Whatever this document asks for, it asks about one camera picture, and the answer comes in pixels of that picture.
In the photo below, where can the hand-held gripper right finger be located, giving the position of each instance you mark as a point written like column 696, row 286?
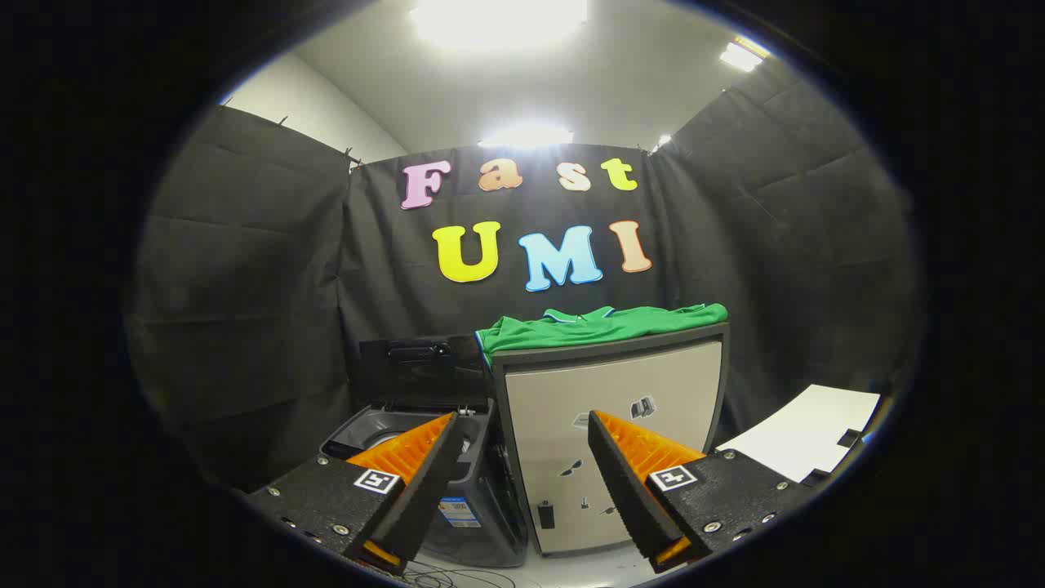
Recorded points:
column 624, row 482

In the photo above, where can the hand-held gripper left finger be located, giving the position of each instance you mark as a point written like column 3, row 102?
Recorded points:
column 424, row 482

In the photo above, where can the dark grey washing machine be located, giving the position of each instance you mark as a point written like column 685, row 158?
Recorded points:
column 490, row 469

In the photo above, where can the tinted washing machine lid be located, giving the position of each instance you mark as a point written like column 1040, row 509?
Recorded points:
column 424, row 380

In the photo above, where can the green polo shirt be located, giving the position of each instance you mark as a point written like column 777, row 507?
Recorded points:
column 604, row 327

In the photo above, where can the grey beige cabinet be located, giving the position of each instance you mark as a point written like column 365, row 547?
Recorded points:
column 555, row 392

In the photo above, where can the white flat board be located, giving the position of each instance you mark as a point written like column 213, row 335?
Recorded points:
column 808, row 433

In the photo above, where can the black backdrop cloth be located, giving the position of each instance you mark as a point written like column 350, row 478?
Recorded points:
column 245, row 245

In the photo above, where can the ceiling light panel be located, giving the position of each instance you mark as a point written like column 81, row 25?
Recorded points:
column 498, row 20
column 526, row 135
column 741, row 55

